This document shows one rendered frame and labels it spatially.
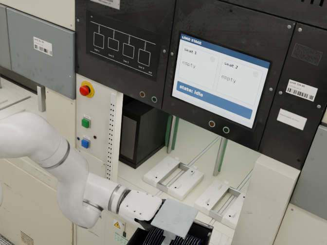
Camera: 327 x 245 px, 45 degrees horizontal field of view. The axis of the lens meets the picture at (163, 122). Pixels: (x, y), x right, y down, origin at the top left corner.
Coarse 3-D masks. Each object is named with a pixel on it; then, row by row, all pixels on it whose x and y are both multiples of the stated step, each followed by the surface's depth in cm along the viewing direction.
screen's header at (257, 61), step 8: (184, 40) 118; (192, 40) 116; (200, 40) 115; (208, 48) 114; (216, 48) 113; (224, 48) 111; (232, 56) 111; (240, 56) 110; (248, 56) 108; (256, 64) 108; (264, 64) 107
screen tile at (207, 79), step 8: (184, 48) 119; (192, 48) 117; (184, 56) 120; (192, 56) 118; (200, 56) 117; (208, 56) 115; (216, 56) 114; (200, 64) 118; (208, 64) 116; (216, 64) 115; (184, 72) 122; (192, 72) 120; (200, 72) 119; (208, 72) 117; (192, 80) 122; (200, 80) 120; (208, 80) 118
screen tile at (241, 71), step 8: (224, 64) 113; (232, 64) 112; (240, 64) 111; (224, 72) 114; (232, 72) 113; (240, 72) 112; (248, 72) 110; (248, 80) 111; (256, 80) 110; (224, 88) 116; (232, 88) 115; (240, 88) 114; (248, 88) 112; (256, 88) 111; (232, 96) 116; (240, 96) 114; (248, 96) 113
